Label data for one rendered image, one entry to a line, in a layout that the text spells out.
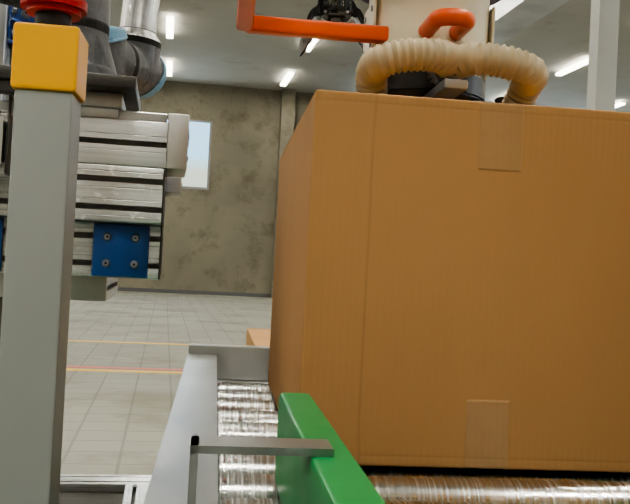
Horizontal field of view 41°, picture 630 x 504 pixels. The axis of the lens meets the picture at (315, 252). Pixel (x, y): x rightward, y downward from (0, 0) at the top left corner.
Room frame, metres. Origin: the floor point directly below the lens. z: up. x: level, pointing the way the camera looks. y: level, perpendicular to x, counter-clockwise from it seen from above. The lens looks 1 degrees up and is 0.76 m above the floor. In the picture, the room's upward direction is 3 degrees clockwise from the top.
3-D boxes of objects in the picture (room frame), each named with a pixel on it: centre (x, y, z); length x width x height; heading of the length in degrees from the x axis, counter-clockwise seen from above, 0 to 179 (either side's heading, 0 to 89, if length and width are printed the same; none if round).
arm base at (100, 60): (1.39, 0.42, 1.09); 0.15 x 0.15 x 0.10
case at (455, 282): (1.22, -0.16, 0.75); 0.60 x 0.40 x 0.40; 6
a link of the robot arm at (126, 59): (1.89, 0.50, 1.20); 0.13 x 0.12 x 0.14; 159
